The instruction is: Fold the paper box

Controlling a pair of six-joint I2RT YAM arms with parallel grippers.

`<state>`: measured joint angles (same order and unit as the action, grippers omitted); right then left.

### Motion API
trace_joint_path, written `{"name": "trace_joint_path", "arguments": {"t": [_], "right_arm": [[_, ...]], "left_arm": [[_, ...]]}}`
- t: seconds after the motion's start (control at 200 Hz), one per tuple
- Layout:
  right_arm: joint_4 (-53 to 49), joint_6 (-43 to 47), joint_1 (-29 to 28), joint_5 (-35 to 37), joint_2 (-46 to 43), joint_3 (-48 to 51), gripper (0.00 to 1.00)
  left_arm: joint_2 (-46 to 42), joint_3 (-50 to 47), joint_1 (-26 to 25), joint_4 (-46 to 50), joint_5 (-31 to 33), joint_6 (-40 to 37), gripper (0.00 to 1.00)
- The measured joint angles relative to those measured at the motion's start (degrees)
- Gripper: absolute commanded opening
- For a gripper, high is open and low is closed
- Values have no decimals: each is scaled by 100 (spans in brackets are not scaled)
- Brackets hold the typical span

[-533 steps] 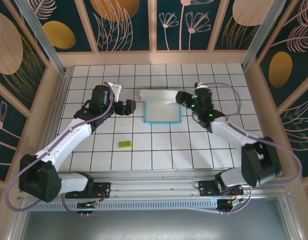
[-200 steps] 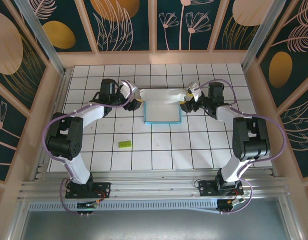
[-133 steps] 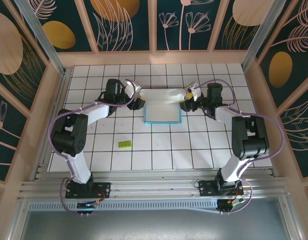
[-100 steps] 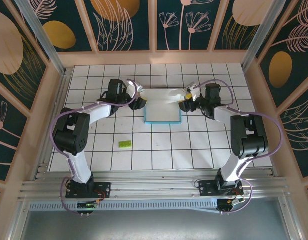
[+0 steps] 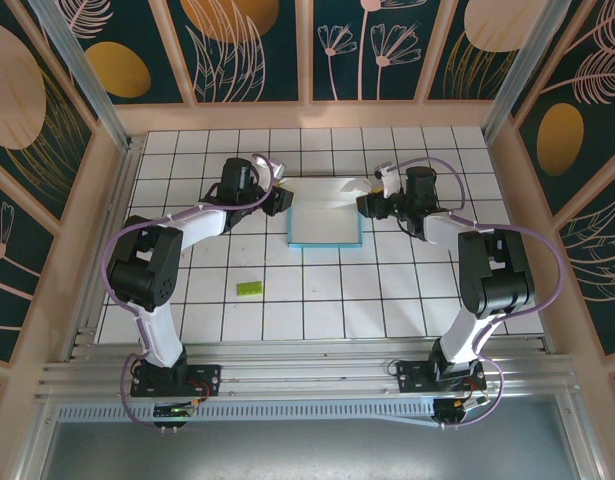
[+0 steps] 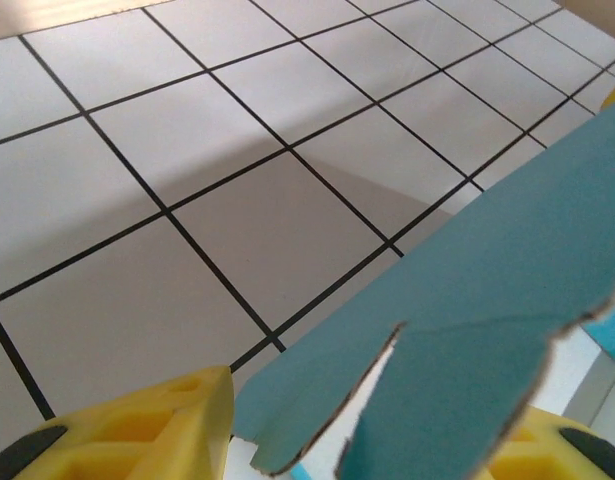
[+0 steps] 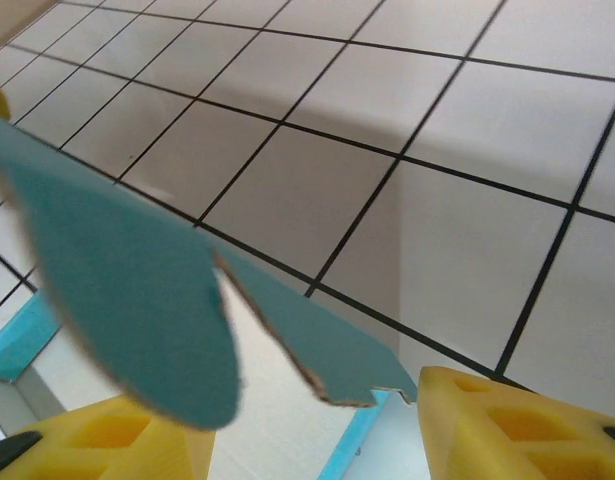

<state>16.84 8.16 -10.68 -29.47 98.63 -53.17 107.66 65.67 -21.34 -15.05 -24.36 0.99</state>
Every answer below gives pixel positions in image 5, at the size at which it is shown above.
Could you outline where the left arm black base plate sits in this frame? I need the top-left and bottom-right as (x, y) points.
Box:
(130, 364), (223, 399)

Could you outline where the aluminium mounting rail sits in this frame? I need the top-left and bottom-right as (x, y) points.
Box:
(35, 335), (581, 401)

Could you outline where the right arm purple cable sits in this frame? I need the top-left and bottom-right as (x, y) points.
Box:
(384, 157), (567, 430)

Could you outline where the aluminium side rail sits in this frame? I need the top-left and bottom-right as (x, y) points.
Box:
(66, 137), (143, 361)

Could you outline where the grey metal sheet panel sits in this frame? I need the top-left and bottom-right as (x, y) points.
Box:
(16, 392), (606, 480)

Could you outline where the white and blue paper box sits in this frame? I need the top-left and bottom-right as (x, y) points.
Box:
(281, 174), (376, 251)

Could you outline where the aluminium frame post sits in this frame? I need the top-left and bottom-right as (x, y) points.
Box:
(29, 0), (144, 151)
(481, 0), (583, 144)

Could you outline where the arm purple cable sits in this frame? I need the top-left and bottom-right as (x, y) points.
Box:
(384, 157), (567, 430)
(100, 153), (283, 435)

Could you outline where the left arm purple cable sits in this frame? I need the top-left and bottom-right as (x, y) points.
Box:
(100, 153), (283, 435)

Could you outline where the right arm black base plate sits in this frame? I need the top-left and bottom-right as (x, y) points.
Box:
(395, 360), (487, 396)

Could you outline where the perforated metal cable tray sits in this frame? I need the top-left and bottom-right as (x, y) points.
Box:
(56, 399), (438, 427)

